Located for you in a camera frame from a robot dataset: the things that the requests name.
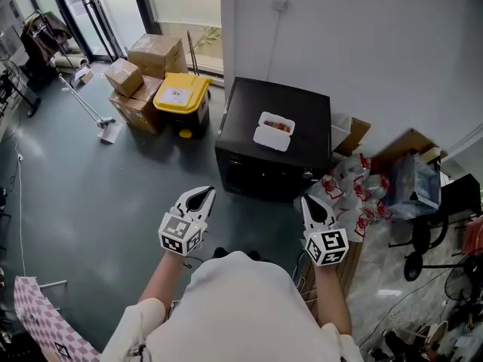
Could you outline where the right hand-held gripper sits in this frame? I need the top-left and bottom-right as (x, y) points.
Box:
(300, 194), (349, 268)

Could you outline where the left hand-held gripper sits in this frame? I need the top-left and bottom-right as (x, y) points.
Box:
(157, 185), (217, 258)

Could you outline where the person's right forearm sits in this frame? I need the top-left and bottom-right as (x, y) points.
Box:
(312, 261), (355, 336)

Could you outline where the person's left forearm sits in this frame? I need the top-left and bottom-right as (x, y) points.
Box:
(137, 247), (186, 305)

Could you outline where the pile of clear red-print bags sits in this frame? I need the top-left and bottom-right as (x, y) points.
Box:
(294, 152), (394, 244)

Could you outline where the wooden plank pallet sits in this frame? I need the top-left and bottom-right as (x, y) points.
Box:
(300, 235), (366, 314)

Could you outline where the white foam food container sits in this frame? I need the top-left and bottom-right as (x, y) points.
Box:
(251, 110), (297, 153)

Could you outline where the bluish plastic bag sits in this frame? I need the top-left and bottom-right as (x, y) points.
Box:
(385, 152), (443, 221)

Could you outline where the yellow lid waste bin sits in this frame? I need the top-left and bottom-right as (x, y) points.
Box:
(152, 72), (214, 140)

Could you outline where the person's white shirt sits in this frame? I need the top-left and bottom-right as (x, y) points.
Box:
(98, 250), (366, 362)

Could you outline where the black stool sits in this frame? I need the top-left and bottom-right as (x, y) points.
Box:
(388, 208), (483, 283)

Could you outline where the brown wooden board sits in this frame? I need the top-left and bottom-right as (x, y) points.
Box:
(376, 127), (449, 175)

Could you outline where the medium cardboard box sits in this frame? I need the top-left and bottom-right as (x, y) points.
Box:
(131, 75), (164, 103)

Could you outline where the black box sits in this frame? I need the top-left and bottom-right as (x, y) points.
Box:
(438, 173), (483, 219)

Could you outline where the white flat mop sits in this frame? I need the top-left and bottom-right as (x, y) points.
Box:
(57, 72), (125, 145)

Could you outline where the small cardboard box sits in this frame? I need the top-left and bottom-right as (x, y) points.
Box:
(103, 57), (145, 99)

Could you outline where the pink fabric bundle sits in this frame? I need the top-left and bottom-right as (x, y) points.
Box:
(462, 216), (483, 256)

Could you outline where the thin broom stick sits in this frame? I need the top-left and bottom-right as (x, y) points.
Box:
(186, 29), (200, 78)

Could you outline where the large cardboard box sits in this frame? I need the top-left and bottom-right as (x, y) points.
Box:
(126, 32), (189, 81)

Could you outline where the pink checkered cloth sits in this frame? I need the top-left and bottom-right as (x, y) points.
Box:
(13, 275), (102, 362)

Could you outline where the rolled cardboard tube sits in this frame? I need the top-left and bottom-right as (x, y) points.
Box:
(55, 53), (91, 75)

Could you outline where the clothes rack with dark garment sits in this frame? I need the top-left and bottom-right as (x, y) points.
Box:
(17, 8), (73, 119)

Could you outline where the white metal frame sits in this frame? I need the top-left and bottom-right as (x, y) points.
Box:
(37, 279), (69, 290)

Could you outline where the thin white floor cable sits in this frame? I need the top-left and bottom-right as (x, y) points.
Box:
(12, 137), (28, 277)

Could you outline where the white wall cable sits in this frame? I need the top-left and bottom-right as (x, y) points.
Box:
(265, 10), (283, 81)

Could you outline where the glass window wall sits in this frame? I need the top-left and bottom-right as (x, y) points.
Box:
(32, 0), (224, 75)

